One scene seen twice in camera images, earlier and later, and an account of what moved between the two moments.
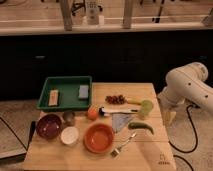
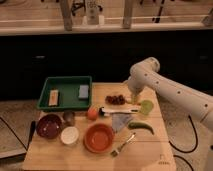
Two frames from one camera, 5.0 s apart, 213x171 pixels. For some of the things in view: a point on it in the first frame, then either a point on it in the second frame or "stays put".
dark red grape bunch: (115, 99) stays put
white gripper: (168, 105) -> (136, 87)
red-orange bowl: (99, 138) stays put
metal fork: (116, 151) stays put
